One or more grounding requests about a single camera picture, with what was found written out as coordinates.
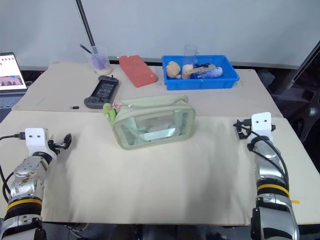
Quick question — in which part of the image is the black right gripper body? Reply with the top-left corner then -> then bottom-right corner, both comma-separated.
240,119 -> 253,140

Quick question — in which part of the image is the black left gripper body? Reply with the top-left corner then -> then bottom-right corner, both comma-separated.
47,139 -> 65,155

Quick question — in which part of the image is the green transparent pouch bag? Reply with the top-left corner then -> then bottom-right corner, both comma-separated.
110,94 -> 197,152

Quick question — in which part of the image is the green tag on zipper pull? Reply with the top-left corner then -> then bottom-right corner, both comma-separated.
102,101 -> 119,123

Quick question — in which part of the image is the blue plastic bin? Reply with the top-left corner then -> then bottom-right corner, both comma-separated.
161,54 -> 241,92

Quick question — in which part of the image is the blue and white toy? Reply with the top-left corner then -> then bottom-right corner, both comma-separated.
199,66 -> 224,79

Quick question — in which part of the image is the black handheld game controller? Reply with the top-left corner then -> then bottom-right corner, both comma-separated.
83,74 -> 120,110

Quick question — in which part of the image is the black equipment beside table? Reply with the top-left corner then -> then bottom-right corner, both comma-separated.
256,39 -> 320,175

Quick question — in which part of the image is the wooden stick toy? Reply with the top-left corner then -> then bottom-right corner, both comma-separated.
191,63 -> 217,75

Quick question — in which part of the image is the beige rounded toy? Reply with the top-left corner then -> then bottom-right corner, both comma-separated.
181,63 -> 195,80

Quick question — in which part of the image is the open laptop computer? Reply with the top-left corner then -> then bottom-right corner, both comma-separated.
0,51 -> 28,116

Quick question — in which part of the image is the clear cup with purple contents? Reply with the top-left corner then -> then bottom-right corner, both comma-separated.
87,45 -> 113,76

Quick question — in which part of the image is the tan plush toy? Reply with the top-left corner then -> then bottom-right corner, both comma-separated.
166,60 -> 183,79

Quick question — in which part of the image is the clear glass beaker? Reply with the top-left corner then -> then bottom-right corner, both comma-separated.
183,44 -> 200,67

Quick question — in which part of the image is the black pen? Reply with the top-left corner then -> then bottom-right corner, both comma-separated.
79,43 -> 94,55

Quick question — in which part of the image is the beige table cloth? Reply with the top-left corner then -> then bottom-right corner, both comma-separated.
39,113 -> 260,225

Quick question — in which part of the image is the red rectangular brick block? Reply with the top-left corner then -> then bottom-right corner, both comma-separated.
118,54 -> 159,89

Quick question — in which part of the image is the black flexible pole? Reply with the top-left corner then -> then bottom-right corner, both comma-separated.
75,0 -> 98,49

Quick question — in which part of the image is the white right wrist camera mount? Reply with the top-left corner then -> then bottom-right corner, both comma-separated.
247,111 -> 274,145

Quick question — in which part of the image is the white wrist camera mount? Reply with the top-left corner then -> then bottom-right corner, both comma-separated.
247,111 -> 274,145
24,127 -> 58,160

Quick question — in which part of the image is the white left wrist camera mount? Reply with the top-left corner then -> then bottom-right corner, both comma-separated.
24,127 -> 58,160

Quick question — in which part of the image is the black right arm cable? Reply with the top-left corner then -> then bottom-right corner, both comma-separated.
247,129 -> 290,192

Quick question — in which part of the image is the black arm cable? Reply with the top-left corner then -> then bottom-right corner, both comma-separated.
247,129 -> 290,192
0,134 -> 27,204

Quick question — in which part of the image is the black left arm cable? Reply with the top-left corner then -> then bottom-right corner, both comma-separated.
0,134 -> 27,204

